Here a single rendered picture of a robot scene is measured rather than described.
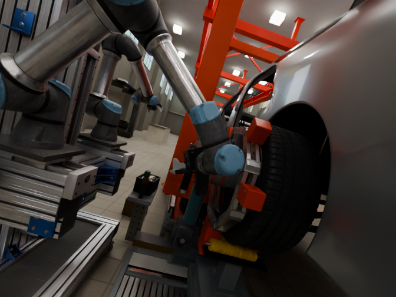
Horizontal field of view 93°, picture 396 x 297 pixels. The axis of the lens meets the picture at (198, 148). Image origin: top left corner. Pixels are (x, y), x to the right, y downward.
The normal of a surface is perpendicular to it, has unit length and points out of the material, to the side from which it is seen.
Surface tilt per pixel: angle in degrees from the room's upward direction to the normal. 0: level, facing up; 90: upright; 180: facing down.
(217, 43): 90
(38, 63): 115
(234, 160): 74
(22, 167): 90
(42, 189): 90
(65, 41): 111
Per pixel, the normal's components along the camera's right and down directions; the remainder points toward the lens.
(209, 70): 0.07, 0.11
